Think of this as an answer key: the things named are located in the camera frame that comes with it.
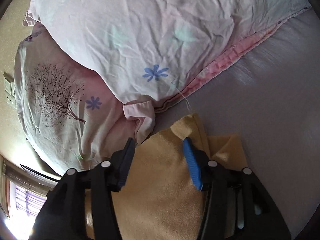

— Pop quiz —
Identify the yellow garment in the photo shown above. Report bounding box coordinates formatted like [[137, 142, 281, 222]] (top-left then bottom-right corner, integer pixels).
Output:
[[85, 113, 249, 240]]

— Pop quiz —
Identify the window with curtain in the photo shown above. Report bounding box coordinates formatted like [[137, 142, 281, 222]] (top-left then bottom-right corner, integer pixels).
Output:
[[1, 157, 60, 239]]

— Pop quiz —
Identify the lower pink tree-print pillow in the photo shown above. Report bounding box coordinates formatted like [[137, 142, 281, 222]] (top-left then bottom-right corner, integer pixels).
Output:
[[14, 23, 155, 174]]

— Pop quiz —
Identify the lavender bed sheet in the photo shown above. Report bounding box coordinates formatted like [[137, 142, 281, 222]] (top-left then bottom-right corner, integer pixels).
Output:
[[155, 10, 319, 237]]

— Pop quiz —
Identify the upper white floral pillow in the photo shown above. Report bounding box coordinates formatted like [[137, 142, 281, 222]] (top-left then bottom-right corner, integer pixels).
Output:
[[23, 0, 310, 110]]

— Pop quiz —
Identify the wall-mounted television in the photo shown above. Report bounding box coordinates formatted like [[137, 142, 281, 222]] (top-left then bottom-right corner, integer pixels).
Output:
[[20, 164, 59, 182]]

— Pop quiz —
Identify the wall switch and socket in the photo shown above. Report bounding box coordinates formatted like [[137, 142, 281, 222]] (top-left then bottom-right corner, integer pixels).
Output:
[[3, 72, 16, 109]]

